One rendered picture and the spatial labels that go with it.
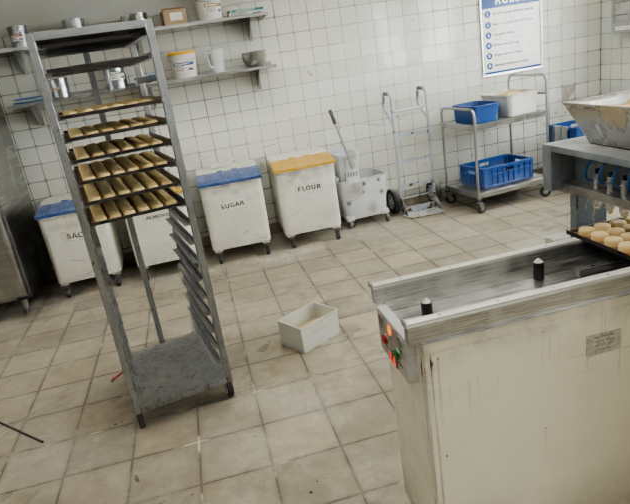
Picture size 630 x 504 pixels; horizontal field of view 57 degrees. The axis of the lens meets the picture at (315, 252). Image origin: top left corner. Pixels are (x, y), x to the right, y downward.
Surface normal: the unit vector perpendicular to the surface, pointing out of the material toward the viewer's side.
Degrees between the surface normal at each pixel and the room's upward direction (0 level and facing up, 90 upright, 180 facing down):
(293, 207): 92
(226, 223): 90
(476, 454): 90
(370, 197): 96
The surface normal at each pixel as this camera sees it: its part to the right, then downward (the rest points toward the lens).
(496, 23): 0.22, 0.29
